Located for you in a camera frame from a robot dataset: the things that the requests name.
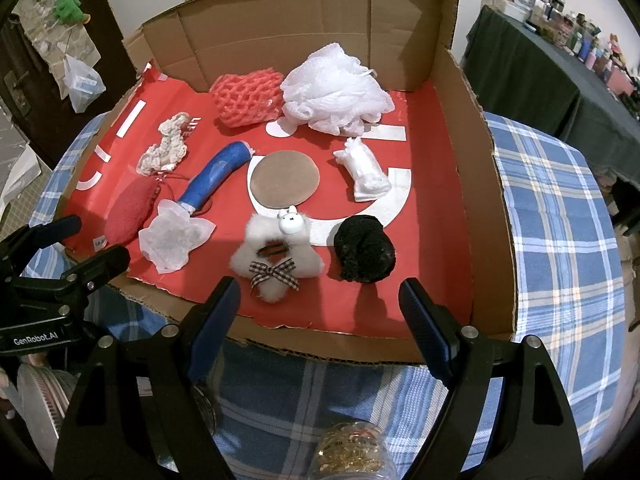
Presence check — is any white mesh bath pouf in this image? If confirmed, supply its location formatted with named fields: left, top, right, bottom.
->
left=280, top=44, right=396, bottom=136

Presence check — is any blue padded tube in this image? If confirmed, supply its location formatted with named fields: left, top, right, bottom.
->
left=179, top=142, right=253, bottom=213

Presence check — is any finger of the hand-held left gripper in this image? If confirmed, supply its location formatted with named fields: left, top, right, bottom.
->
left=0, top=215, right=82, bottom=267
left=14, top=245, right=131, bottom=307

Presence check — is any white crumpled paper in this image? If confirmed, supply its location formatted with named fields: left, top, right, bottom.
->
left=0, top=125, right=43, bottom=221

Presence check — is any cream hanging organizer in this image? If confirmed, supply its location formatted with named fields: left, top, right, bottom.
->
left=27, top=0, right=96, bottom=68

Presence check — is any white cotton wad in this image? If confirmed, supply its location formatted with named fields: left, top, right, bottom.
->
left=333, top=136, right=392, bottom=203

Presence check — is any clear plastic bag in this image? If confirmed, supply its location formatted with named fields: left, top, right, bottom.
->
left=59, top=55, right=107, bottom=113

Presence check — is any red printed sheet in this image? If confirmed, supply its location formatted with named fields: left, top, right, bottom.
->
left=65, top=62, right=473, bottom=341

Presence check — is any cardboard box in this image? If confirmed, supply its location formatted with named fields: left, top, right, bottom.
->
left=65, top=0, right=518, bottom=366

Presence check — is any green plush toy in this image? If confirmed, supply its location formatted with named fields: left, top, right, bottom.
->
left=54, top=0, right=91, bottom=23

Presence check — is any white fluffy plush with bow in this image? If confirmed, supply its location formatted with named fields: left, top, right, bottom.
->
left=230, top=206, right=323, bottom=303

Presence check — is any dark wooden door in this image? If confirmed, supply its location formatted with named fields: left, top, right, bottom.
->
left=0, top=0, right=126, bottom=171

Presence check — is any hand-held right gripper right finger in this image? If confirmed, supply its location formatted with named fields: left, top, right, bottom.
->
left=398, top=278, right=585, bottom=480

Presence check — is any cream crochet lace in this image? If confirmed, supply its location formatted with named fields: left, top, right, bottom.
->
left=137, top=114, right=190, bottom=177

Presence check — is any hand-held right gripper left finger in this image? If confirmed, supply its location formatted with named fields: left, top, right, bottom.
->
left=52, top=276, right=242, bottom=480

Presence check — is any red foam net sleeve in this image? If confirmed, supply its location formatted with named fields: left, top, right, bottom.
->
left=209, top=69, right=286, bottom=128

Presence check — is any brown round pad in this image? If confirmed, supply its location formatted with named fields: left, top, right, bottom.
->
left=250, top=152, right=321, bottom=208

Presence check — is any blue plaid tablecloth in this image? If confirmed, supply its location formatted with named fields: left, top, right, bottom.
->
left=27, top=110, right=628, bottom=480

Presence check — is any clear plastic jar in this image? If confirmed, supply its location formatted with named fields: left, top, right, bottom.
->
left=310, top=422, right=396, bottom=480

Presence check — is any dark green covered table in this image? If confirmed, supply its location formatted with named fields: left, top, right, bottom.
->
left=465, top=5, right=640, bottom=186

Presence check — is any red fabric pouch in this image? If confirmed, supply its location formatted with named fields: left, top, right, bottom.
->
left=104, top=177, right=158, bottom=246

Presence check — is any row of cosmetic bottles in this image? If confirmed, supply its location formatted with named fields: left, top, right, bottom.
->
left=480, top=0, right=640, bottom=121

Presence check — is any black fuzzy scrunchie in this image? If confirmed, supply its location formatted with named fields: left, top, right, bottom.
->
left=332, top=215, right=397, bottom=282

